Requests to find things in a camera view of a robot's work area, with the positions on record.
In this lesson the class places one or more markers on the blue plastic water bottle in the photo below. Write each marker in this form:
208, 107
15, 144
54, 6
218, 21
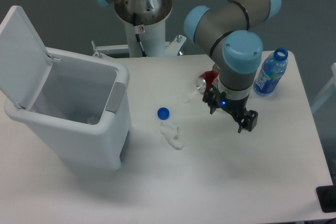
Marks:
272, 69

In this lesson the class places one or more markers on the white trash bin lid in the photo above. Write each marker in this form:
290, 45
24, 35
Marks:
25, 61

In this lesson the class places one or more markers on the white crumpled paper ball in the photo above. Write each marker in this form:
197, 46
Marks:
170, 131

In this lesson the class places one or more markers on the white chair frame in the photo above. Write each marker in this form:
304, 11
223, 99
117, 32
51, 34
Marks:
325, 93

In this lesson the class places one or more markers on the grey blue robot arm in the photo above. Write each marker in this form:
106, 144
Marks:
224, 35

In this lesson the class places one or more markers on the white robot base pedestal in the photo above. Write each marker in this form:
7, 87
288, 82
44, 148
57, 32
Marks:
143, 41

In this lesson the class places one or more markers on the red soda can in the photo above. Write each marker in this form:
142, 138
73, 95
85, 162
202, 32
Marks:
205, 80

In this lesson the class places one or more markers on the blue bottle cap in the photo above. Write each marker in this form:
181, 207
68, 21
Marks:
163, 113

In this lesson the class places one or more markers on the black device at edge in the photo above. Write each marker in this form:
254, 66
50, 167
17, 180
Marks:
326, 197

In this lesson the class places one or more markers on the white trash bin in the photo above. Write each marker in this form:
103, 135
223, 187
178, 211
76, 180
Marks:
82, 112

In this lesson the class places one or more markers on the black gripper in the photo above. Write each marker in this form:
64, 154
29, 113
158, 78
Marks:
215, 99

